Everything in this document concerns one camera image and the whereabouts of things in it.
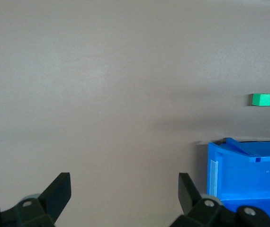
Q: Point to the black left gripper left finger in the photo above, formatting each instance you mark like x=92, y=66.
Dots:
x=52, y=203

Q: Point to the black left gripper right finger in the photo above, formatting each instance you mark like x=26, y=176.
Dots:
x=189, y=198

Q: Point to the small green cube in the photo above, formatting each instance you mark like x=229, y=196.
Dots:
x=263, y=99

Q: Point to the blue plastic storage bin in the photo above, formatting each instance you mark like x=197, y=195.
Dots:
x=248, y=179

